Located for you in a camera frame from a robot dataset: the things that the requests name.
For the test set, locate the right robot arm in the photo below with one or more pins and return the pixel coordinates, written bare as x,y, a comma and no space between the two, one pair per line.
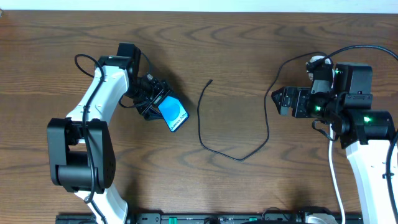
340,97

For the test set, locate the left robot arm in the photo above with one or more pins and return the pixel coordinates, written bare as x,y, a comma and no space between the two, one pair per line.
81,154

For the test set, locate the blue Galaxy smartphone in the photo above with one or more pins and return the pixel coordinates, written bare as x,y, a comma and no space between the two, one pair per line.
173,113

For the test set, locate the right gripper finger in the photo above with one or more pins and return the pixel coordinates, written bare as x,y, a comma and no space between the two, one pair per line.
283,108
283,96

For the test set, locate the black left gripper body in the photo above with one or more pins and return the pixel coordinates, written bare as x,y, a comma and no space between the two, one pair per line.
154,101

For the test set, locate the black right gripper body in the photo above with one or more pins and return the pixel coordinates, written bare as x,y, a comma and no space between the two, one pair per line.
290,101

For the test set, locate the white power strip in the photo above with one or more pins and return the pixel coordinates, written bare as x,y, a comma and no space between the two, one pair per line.
317,60

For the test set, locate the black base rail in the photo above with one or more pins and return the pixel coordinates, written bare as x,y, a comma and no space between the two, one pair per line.
155,218

